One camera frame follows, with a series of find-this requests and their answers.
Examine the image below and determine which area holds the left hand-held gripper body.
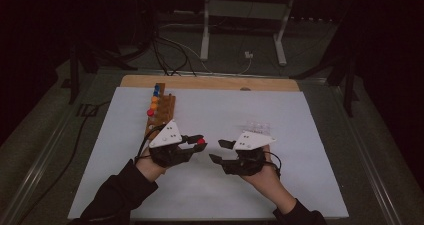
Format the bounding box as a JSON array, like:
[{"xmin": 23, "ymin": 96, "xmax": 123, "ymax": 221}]
[{"xmin": 148, "ymin": 119, "xmax": 195, "ymax": 169}]

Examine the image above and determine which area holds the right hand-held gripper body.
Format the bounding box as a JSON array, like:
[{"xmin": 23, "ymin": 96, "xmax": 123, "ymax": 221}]
[{"xmin": 221, "ymin": 130, "xmax": 278, "ymax": 177}]

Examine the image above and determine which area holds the red capped tubes cluster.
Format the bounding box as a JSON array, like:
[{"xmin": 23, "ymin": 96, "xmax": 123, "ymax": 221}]
[{"xmin": 237, "ymin": 119, "xmax": 274, "ymax": 137}]

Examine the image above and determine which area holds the wooden test tube rack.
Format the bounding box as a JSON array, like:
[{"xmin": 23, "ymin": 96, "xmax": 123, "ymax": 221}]
[{"xmin": 143, "ymin": 82, "xmax": 177, "ymax": 142}]

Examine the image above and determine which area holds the person's left hand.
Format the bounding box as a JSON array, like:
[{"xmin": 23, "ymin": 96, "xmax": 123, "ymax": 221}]
[{"xmin": 134, "ymin": 154, "xmax": 169, "ymax": 183}]

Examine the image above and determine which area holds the person's right hand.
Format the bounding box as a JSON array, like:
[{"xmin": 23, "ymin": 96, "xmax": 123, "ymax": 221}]
[{"xmin": 241, "ymin": 144, "xmax": 289, "ymax": 196}]

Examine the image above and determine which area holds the white table mat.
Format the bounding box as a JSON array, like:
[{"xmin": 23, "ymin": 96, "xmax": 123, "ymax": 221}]
[{"xmin": 67, "ymin": 86, "xmax": 350, "ymax": 221}]

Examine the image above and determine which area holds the white metal stand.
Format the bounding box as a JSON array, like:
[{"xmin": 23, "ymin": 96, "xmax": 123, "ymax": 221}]
[{"xmin": 199, "ymin": 0, "xmax": 298, "ymax": 67}]

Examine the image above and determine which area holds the black stand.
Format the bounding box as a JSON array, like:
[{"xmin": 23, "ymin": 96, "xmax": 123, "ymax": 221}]
[
  {"xmin": 289, "ymin": 28, "xmax": 360, "ymax": 118},
  {"xmin": 68, "ymin": 34, "xmax": 138, "ymax": 105}
]

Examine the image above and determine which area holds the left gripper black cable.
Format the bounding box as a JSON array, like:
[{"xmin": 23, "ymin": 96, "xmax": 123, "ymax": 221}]
[{"xmin": 134, "ymin": 124, "xmax": 168, "ymax": 164}]

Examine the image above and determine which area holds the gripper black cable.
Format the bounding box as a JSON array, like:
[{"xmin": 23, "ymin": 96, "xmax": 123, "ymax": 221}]
[
  {"xmin": 134, "ymin": 124, "xmax": 168, "ymax": 164},
  {"xmin": 264, "ymin": 150, "xmax": 283, "ymax": 179}
]

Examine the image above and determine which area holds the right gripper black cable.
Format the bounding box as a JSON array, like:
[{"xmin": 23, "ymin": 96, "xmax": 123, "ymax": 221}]
[{"xmin": 264, "ymin": 150, "xmax": 283, "ymax": 179}]

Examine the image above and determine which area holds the white cable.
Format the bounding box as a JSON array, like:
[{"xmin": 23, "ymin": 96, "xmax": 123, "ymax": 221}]
[{"xmin": 159, "ymin": 23, "xmax": 254, "ymax": 76}]

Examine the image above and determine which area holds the black cable bundle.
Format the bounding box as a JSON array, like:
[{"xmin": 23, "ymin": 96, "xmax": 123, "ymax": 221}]
[{"xmin": 146, "ymin": 18, "xmax": 198, "ymax": 77}]

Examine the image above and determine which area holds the long black cable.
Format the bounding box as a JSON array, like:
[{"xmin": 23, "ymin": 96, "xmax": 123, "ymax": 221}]
[{"xmin": 14, "ymin": 99, "xmax": 113, "ymax": 225}]

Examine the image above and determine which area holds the grey metal rail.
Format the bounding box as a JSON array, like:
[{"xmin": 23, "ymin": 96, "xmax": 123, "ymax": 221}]
[
  {"xmin": 328, "ymin": 81, "xmax": 406, "ymax": 225},
  {"xmin": 0, "ymin": 68, "xmax": 121, "ymax": 225}
]

